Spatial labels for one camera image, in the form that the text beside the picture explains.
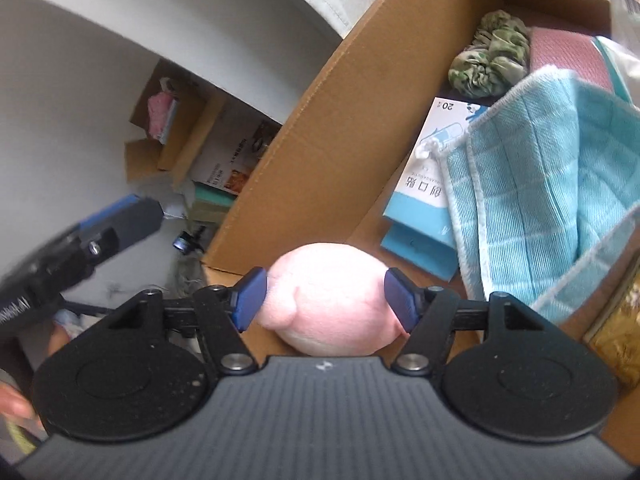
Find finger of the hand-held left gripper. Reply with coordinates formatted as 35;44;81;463
75;195;164;263

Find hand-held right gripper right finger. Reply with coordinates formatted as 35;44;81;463
384;267;547;376

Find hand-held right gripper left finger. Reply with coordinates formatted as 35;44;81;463
107;267;268;376

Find pink plush toy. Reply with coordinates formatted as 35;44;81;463
257;242;406;358

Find teal checked cloth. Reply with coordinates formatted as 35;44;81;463
440;65;640;326

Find large cardboard box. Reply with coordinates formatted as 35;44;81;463
200;0;640;361

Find person's left hand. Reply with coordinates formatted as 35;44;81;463
0;380;47;433

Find green books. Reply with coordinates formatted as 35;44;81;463
185;182;236;226

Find blue white bandage box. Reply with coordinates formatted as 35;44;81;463
381;96;493;281

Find small cardboard box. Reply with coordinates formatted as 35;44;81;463
124;58;226;186

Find pink packet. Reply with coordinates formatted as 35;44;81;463
147;91;178;143

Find printed white box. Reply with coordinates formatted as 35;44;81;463
190;105;281;196

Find golden packet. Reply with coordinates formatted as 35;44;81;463
582;280;640;391

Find camouflage scrunchie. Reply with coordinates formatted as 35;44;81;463
447;10;531;101

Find pink ribbed cloth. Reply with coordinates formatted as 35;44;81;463
527;26;616;93

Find white plastic packet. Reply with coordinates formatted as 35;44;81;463
595;0;640;106

